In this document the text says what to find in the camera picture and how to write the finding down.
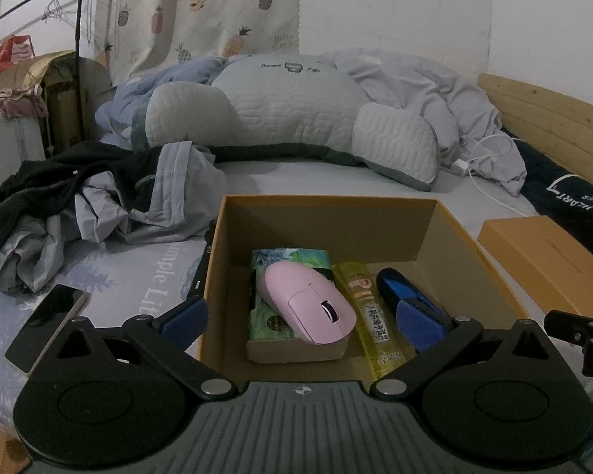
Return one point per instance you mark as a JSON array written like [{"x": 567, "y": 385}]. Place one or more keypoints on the grey-green backrest pillow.
[{"x": 286, "y": 103}]

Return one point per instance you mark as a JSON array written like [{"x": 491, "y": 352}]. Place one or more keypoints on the wooden headboard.
[{"x": 558, "y": 113}]

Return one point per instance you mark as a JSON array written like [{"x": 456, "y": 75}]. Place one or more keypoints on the black metal clothes rack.
[{"x": 81, "y": 15}]

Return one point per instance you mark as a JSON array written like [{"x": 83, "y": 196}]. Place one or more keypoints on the red plastic bag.
[{"x": 10, "y": 52}]

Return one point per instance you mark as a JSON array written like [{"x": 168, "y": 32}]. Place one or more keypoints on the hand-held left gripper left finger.
[{"x": 184, "y": 317}]

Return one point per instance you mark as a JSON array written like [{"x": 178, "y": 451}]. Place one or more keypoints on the pink cloth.
[{"x": 15, "y": 103}]

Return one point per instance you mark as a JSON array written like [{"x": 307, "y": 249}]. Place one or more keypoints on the dark navy printed pillow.
[{"x": 563, "y": 192}]

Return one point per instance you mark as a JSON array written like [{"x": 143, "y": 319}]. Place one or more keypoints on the orange box lid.
[{"x": 548, "y": 261}]

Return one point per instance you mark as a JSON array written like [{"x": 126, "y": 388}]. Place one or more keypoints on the smartphone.
[{"x": 47, "y": 326}]

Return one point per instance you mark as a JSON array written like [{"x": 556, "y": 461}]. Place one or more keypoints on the pink computer mouse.
[{"x": 301, "y": 301}]

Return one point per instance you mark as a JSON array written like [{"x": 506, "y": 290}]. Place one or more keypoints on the brown cardboard box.
[{"x": 66, "y": 103}]

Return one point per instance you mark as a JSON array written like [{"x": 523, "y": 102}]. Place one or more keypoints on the white ribbed storage box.
[{"x": 10, "y": 145}]

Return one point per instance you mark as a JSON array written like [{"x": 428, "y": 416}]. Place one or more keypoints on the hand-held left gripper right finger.
[{"x": 419, "y": 320}]

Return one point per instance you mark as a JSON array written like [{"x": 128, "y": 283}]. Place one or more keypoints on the orange cardboard box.
[{"x": 326, "y": 229}]

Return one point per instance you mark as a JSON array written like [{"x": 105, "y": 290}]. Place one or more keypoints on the green floral tissue pack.
[{"x": 276, "y": 328}]

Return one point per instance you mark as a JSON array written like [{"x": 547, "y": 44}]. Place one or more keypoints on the grey printed bed sheet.
[{"x": 138, "y": 276}]

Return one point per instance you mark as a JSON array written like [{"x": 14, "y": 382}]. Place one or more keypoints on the flattened cardboard sheet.
[{"x": 20, "y": 71}]

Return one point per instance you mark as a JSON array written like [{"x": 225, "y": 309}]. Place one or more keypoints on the light blue duvet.
[{"x": 415, "y": 89}]

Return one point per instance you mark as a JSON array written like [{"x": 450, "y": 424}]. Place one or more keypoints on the blue black handheld device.
[{"x": 393, "y": 289}]

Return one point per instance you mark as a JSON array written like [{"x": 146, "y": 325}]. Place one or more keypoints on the crumpled grey cloth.
[{"x": 24, "y": 256}]

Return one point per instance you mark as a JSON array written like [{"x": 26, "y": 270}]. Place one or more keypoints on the pineapple print curtain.
[{"x": 202, "y": 5}]

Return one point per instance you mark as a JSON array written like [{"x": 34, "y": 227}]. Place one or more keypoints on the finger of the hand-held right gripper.
[{"x": 568, "y": 322}]

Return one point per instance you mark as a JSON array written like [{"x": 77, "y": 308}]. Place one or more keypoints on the yellow tube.
[{"x": 378, "y": 316}]

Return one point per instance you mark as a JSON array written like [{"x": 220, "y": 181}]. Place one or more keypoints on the black garment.
[{"x": 69, "y": 173}]

